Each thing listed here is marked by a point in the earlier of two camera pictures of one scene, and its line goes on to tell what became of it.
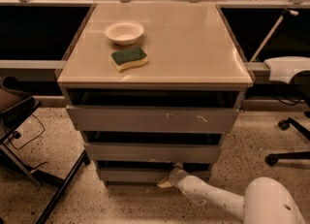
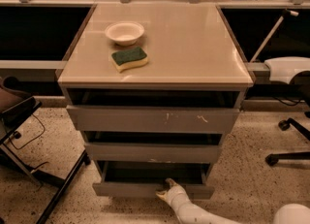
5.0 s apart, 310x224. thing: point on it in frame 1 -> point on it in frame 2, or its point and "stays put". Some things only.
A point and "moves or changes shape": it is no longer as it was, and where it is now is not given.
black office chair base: [273, 158] stays put
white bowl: [124, 32] stays put
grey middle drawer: [148, 151] stays put
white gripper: [175, 176] -> [174, 197]
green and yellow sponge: [129, 58] stays put
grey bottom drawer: [142, 176] moves or changes shape
